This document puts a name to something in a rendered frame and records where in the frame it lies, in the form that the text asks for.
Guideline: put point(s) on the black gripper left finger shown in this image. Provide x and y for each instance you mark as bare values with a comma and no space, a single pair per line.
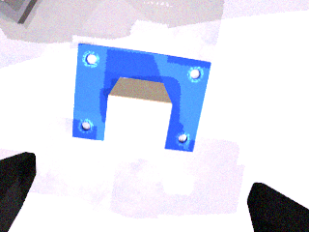
17,173

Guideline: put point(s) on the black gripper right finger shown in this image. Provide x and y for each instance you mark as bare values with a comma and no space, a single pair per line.
272,211

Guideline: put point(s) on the blue board with square handle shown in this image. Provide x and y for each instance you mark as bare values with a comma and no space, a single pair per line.
138,102

